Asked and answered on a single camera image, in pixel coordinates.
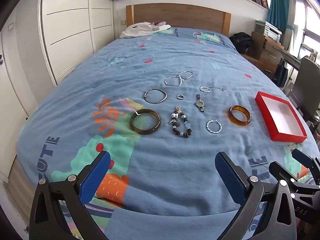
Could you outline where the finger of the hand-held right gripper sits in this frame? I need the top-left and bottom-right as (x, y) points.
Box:
(269, 161), (320, 193)
(292, 149), (320, 179)

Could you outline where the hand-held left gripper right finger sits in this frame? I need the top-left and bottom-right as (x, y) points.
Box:
(215, 151), (299, 240)

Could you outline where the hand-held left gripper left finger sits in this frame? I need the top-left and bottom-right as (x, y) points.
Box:
(29, 151), (112, 240)

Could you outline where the red box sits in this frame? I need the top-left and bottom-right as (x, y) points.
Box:
(254, 91), (308, 142)

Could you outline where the twisted silver hoop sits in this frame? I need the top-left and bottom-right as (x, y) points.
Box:
(206, 120), (223, 134)

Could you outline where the amber bangle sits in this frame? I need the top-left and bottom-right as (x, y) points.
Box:
(228, 105), (251, 125)

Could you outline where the dark green bangle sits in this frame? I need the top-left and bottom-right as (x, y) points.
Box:
(130, 109), (161, 135)

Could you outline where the wristwatch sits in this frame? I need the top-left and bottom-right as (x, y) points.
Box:
(195, 94), (205, 112)

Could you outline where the beaded bracelet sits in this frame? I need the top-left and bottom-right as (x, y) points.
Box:
(168, 106), (193, 139)

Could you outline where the silver bangle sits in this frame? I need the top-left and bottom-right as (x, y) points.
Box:
(144, 88), (167, 104)

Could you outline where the blue printed blanket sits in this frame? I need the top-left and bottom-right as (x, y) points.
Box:
(15, 26), (320, 240)

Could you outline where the grey chair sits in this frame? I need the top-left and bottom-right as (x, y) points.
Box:
(287, 56), (320, 123)

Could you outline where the black bag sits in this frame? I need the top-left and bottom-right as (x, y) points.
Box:
(272, 60), (290, 88)

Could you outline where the glass desk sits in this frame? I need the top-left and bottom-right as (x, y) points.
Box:
(280, 47), (304, 68)

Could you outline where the wooden drawer cabinet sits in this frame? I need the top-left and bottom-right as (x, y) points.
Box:
(244, 31), (285, 79)

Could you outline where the window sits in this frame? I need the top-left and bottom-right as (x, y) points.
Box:
(292, 0), (320, 63)

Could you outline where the black backpack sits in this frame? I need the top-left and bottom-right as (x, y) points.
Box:
(229, 32), (255, 55)

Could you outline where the white printer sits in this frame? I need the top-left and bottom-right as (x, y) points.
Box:
(255, 20), (283, 43)

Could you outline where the white garment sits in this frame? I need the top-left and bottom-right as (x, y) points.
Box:
(119, 21), (172, 39)

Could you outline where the white wardrobe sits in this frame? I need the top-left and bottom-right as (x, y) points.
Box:
(0, 0), (116, 180)

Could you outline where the wooden headboard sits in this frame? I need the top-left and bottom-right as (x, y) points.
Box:
(126, 4), (232, 36)

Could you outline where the silver chain necklace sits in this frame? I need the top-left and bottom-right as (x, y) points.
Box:
(164, 70), (194, 87)

